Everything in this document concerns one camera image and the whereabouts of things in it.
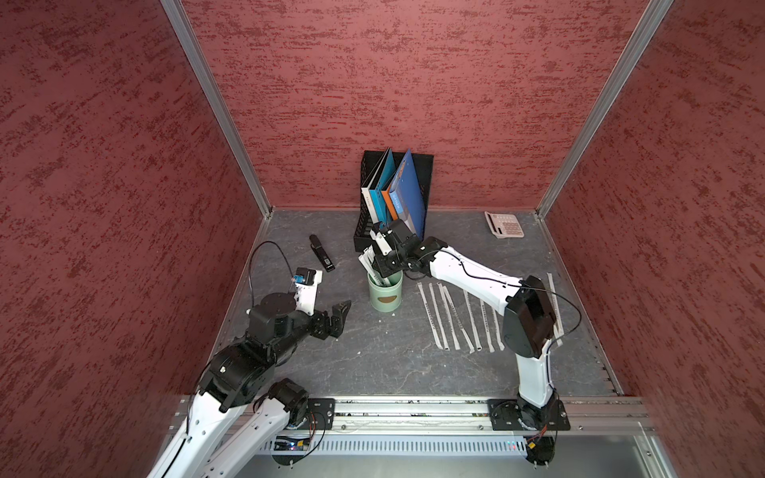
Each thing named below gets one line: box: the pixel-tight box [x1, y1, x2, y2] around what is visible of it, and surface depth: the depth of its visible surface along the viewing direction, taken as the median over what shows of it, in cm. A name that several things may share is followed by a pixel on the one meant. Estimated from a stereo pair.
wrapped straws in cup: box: [358, 245, 392, 287], surface depth 85 cm
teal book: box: [369, 148, 396, 227], surface depth 91 cm
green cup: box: [366, 269, 404, 313], surface depth 88 cm
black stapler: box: [308, 234, 336, 273], surface depth 106 cm
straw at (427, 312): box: [417, 281, 444, 351], surface depth 94 cm
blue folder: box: [388, 148, 426, 240], surface depth 92 cm
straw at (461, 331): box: [442, 284, 476, 354], surface depth 90 cm
